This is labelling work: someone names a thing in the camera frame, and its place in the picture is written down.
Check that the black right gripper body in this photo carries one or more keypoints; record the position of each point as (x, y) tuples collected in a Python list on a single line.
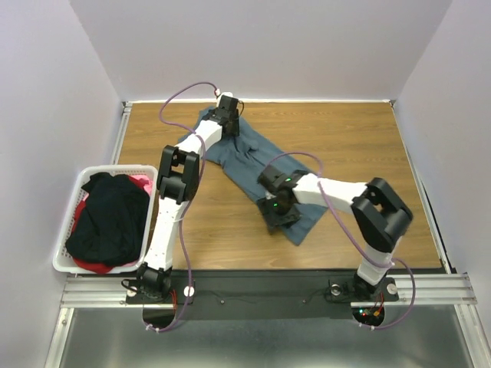
[(280, 213)]

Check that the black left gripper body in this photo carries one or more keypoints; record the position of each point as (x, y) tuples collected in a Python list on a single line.
[(234, 131)]

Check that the blue-grey t-shirt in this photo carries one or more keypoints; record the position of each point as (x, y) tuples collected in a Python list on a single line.
[(243, 158)]

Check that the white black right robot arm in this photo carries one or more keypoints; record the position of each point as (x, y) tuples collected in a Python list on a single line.
[(382, 216)]

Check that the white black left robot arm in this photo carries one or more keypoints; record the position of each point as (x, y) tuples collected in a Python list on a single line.
[(177, 182)]

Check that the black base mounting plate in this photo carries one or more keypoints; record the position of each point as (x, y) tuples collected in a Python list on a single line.
[(257, 295)]

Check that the black t-shirt in basket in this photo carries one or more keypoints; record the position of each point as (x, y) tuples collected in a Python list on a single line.
[(110, 230)]

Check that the white plastic laundry basket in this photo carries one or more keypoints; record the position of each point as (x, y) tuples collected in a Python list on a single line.
[(62, 260)]

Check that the red t-shirt in basket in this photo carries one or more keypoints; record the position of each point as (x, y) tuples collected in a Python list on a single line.
[(96, 267)]

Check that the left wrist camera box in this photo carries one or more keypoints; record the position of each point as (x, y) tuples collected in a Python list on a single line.
[(227, 103)]

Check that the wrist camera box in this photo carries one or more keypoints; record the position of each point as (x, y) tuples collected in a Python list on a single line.
[(227, 103), (273, 179)]

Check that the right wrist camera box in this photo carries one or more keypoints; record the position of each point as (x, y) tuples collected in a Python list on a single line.
[(273, 179)]

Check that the aluminium left side rail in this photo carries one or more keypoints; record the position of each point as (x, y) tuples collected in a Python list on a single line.
[(119, 140)]

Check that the aluminium front frame rail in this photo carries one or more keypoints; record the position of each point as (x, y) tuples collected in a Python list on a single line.
[(431, 289)]

